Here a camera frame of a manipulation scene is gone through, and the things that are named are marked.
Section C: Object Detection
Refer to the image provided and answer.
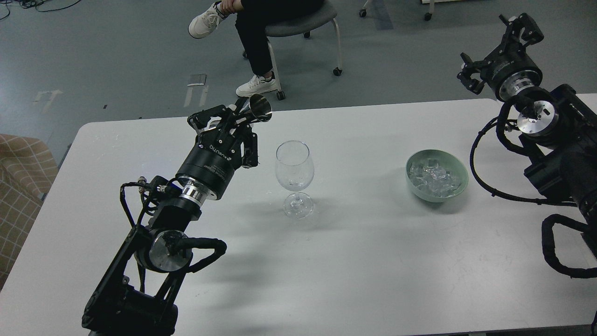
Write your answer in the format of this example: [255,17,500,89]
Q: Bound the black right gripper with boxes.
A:
[457,13,544,102]

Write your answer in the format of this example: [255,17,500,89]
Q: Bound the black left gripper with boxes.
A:
[175,105,259,200]

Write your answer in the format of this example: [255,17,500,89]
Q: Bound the steel cocktail jigger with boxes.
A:
[233,94,271,124]

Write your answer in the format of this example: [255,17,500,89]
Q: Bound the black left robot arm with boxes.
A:
[82,94,271,336]

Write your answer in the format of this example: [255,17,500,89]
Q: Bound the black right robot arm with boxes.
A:
[457,13,597,279]

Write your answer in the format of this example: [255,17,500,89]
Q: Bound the clear wine glass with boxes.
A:
[275,140,315,219]

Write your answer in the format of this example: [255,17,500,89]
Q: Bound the pile of ice cubes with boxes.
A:
[407,159,463,198]

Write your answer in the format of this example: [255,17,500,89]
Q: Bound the grey floor socket plate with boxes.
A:
[187,74,207,87]

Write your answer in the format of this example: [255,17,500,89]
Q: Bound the seated person in black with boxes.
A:
[188,0,323,97]

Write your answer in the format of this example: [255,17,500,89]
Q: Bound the grey chair with castors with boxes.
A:
[243,0,343,100]

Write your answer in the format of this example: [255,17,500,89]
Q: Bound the chair castor leg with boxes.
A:
[358,0,373,18]

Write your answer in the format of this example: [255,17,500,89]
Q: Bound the green bowl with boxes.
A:
[405,149,469,203]

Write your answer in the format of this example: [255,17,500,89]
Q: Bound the beige checked sofa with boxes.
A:
[0,134,58,287]

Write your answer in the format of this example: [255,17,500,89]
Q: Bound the black cables on floor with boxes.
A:
[0,0,81,19]

